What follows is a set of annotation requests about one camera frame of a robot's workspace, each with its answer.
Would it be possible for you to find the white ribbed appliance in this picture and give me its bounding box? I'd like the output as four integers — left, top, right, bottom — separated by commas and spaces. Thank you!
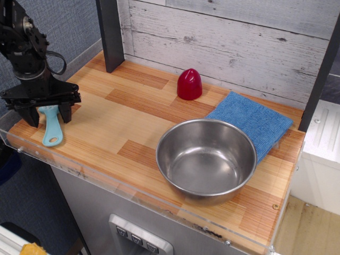
291, 100, 339, 214

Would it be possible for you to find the red egg-shaped plastic object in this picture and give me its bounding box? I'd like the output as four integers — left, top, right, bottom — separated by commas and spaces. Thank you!
177, 69, 202, 100

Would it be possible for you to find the silver button panel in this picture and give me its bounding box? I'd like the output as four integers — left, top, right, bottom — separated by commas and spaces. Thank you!
108, 214, 174, 254

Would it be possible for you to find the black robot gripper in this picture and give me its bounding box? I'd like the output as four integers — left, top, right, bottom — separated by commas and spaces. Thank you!
1, 72, 81, 128

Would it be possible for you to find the light blue dish brush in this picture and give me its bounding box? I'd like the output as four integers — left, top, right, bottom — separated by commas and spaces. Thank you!
38, 105, 63, 147

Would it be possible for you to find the dark grey right post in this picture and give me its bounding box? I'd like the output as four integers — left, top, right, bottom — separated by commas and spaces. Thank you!
298, 16, 339, 132

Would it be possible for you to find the grey metal cabinet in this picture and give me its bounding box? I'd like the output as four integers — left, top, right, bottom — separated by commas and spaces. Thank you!
52, 167, 241, 254

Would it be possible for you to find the dark grey vertical post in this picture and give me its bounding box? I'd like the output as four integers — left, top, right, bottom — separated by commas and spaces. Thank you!
96, 0, 124, 73

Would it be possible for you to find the clear acrylic table guard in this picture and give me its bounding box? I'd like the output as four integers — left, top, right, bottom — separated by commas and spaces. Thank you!
0, 39, 306, 255

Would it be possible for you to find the blue microfiber cloth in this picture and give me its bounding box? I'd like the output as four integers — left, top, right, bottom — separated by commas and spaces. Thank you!
206, 92, 293, 163

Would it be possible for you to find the stainless steel bowl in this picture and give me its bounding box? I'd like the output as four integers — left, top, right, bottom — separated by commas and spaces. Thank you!
155, 118, 258, 205

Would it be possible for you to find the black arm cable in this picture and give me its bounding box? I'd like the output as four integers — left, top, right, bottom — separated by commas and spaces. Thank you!
45, 50, 67, 76

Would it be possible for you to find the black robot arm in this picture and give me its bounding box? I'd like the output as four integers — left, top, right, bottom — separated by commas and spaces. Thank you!
1, 1, 81, 127

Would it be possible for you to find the yellow and black object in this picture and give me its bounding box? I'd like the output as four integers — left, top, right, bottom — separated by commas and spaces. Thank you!
19, 243, 47, 255

